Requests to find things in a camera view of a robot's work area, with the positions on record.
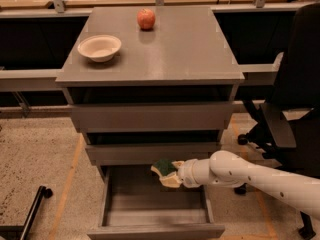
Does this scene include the black office chair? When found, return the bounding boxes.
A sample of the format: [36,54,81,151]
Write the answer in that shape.
[233,2,320,240]

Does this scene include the grey drawer cabinet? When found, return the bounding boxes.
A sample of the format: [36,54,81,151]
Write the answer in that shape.
[54,5,245,240]

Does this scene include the grey middle drawer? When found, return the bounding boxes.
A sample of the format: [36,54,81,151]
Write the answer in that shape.
[86,142,221,165]

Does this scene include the black wheeled stand leg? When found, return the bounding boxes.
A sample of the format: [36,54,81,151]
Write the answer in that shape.
[0,186,53,240]

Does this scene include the red apple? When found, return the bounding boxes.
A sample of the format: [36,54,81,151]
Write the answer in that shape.
[137,8,156,30]

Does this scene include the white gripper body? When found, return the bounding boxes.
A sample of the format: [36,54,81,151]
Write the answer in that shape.
[178,159,211,188]

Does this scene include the grey top drawer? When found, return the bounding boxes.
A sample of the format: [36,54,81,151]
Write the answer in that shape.
[71,102,233,132]

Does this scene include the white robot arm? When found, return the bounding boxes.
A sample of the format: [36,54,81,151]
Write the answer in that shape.
[151,150,320,219]

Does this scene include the white paper bowl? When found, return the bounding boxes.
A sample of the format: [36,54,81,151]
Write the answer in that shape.
[77,35,122,63]

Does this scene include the grey open bottom drawer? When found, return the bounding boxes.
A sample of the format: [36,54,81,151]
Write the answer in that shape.
[88,165,225,240]

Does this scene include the green and yellow sponge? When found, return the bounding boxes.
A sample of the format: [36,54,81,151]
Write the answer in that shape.
[151,159,176,177]

